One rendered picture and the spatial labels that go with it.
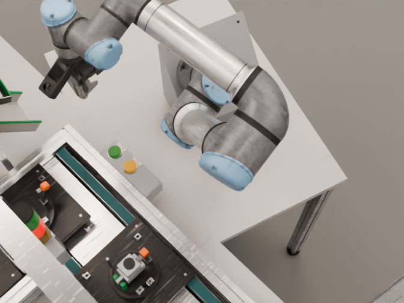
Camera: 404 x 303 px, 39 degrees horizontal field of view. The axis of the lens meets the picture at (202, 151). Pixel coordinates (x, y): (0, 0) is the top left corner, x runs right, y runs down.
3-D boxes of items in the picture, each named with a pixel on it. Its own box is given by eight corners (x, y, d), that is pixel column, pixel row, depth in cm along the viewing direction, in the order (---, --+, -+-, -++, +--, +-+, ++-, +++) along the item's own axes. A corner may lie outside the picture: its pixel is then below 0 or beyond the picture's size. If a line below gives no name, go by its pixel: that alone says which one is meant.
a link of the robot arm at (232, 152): (214, 106, 170) (290, 147, 119) (183, 146, 171) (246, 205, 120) (183, 82, 166) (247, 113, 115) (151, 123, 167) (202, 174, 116)
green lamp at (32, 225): (30, 206, 127) (24, 198, 123) (44, 221, 126) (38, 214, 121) (12, 222, 126) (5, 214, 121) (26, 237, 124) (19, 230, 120)
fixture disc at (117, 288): (135, 240, 164) (134, 238, 162) (169, 274, 160) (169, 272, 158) (98, 275, 160) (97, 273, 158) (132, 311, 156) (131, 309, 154)
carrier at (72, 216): (40, 165, 177) (29, 147, 165) (91, 217, 169) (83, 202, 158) (-25, 219, 169) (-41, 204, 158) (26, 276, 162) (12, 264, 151)
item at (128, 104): (217, -10, 222) (217, -16, 219) (345, 181, 187) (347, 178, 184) (45, 58, 208) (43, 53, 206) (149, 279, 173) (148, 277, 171)
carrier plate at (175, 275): (137, 219, 169) (136, 216, 167) (195, 276, 162) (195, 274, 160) (74, 276, 162) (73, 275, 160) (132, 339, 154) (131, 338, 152)
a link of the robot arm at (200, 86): (237, 73, 171) (254, 79, 158) (210, 109, 171) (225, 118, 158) (207, 47, 166) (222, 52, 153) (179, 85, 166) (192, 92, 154)
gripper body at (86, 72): (105, 72, 148) (97, 44, 137) (79, 92, 146) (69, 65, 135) (86, 55, 151) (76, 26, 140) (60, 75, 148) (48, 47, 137)
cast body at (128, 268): (134, 255, 157) (132, 248, 150) (146, 267, 155) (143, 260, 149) (112, 278, 154) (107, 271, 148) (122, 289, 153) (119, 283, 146)
